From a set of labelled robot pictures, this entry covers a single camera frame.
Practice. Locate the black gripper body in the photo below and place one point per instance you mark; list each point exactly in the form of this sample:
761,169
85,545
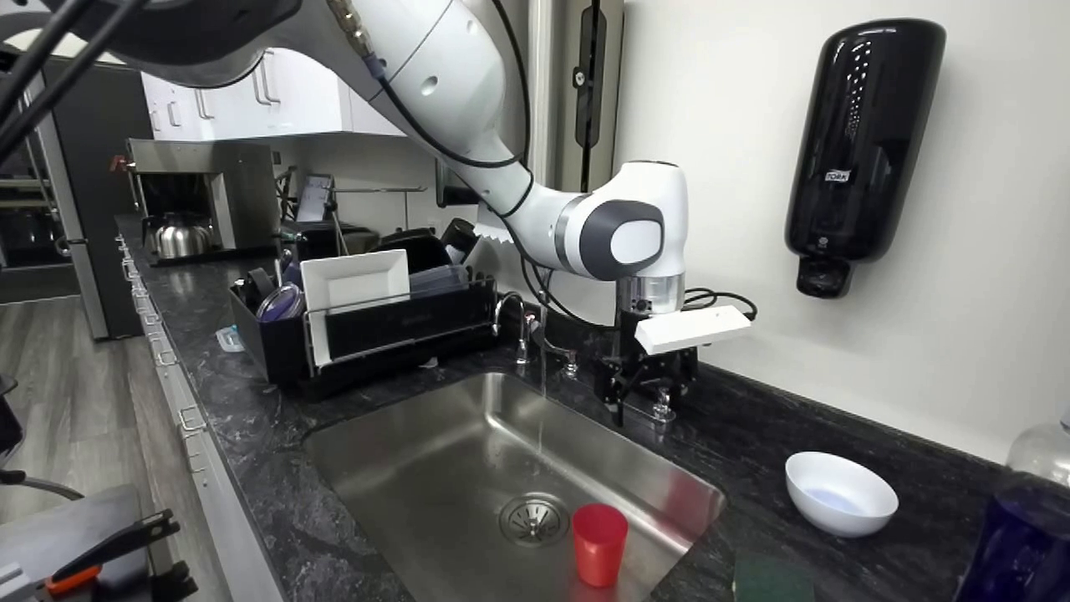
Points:
658,371

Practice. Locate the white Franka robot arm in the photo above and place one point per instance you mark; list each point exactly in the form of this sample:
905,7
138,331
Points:
446,69

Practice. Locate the red plastic cup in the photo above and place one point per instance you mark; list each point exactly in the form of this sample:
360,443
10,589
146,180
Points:
601,547

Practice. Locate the metal sink drain strainer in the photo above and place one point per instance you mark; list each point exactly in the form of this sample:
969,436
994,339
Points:
534,519

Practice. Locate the white bowl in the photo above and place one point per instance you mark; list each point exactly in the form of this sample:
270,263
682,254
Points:
840,496

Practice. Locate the green sponge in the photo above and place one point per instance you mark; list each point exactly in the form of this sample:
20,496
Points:
774,582

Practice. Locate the stainless steel sink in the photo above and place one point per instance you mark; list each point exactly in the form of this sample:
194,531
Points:
424,479

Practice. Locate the black dish rack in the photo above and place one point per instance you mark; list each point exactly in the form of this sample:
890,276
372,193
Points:
379,331

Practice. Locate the white plastic tray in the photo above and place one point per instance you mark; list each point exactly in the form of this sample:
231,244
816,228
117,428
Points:
356,279

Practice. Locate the clear glass container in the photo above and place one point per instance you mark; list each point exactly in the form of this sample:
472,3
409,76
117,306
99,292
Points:
1048,454

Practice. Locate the blue soap bottle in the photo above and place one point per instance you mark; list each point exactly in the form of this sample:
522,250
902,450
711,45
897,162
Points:
1020,558

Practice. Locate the small white blue sticker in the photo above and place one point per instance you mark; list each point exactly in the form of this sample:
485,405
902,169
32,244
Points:
231,339

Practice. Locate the white base cabinet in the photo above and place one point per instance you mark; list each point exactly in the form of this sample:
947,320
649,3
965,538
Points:
223,524

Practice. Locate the silver kettle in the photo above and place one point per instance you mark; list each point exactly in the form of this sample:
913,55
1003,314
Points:
182,238

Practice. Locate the stainless steel appliance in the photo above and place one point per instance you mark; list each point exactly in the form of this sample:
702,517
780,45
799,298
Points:
201,154

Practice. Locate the orange black hand tool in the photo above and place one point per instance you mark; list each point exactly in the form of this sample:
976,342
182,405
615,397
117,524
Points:
113,540

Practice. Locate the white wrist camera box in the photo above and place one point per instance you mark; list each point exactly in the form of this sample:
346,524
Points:
691,333

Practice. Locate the black wall soap dispenser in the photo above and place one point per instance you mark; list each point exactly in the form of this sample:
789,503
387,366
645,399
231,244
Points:
863,145

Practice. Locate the white wall cabinet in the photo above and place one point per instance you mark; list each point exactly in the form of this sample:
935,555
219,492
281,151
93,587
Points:
288,112

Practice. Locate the grey metal shelf frame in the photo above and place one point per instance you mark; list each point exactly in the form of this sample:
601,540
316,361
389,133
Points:
66,203

